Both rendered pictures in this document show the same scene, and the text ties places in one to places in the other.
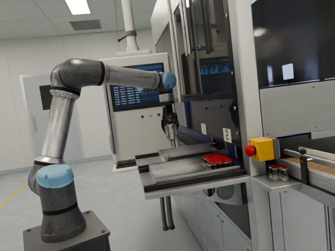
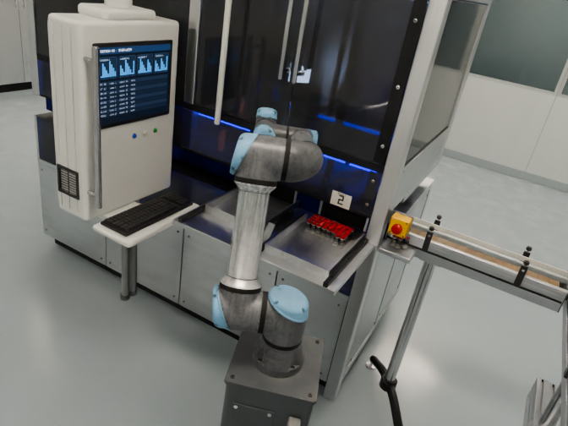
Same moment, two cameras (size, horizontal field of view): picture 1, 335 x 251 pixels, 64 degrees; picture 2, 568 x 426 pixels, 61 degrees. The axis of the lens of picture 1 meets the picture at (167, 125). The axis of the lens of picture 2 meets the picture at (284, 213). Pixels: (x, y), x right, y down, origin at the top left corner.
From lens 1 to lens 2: 1.50 m
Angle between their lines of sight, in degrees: 57
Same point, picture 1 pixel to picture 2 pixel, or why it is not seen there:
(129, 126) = (114, 155)
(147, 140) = (136, 174)
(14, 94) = not seen: outside the picture
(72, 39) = not seen: outside the picture
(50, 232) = (289, 366)
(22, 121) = not seen: outside the picture
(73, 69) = (312, 166)
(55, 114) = (261, 221)
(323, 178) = (445, 249)
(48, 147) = (255, 267)
